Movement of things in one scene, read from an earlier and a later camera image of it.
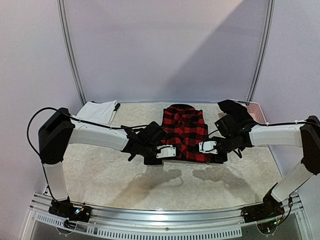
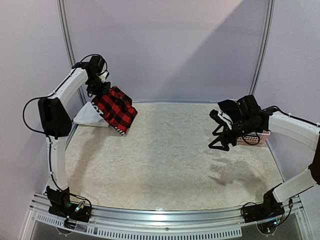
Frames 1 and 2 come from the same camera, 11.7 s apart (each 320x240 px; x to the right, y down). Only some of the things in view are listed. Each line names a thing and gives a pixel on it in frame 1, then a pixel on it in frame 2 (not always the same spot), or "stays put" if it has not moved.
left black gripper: (150, 162) -> (101, 92)
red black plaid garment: (184, 128) -> (116, 108)
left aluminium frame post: (63, 19) stays put
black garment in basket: (233, 108) stays put
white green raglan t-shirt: (101, 113) stays put
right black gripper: (219, 157) -> (229, 131)
